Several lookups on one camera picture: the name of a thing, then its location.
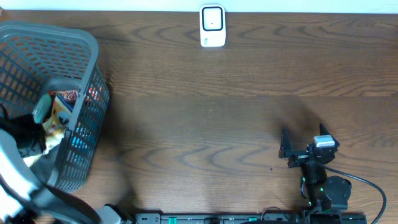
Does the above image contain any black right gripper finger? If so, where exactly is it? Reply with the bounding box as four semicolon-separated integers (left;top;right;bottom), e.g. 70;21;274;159
279;128;293;159
319;123;340;147

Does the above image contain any pale green wipes pack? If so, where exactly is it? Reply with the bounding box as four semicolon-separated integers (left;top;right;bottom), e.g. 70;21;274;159
32;93;52;124

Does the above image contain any yellow snack bag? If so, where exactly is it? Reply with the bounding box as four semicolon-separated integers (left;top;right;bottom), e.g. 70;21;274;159
23;92;73;167

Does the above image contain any red brown snack packet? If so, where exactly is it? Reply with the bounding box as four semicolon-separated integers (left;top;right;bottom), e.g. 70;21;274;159
55;90;78;104

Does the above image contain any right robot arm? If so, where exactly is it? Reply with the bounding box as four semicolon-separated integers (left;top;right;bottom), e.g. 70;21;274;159
279;124;352;223

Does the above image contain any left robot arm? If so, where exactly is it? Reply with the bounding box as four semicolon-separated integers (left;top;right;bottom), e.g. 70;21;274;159
1;106;134;224

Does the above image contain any white barcode scanner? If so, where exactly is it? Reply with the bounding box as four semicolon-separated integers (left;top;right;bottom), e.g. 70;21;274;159
199;4;226;47

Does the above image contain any grey plastic shopping basket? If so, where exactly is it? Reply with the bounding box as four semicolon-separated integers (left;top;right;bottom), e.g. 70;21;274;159
1;21;109;192

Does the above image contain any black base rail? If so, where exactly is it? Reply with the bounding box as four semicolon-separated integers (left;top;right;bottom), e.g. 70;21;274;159
134;212;368;224

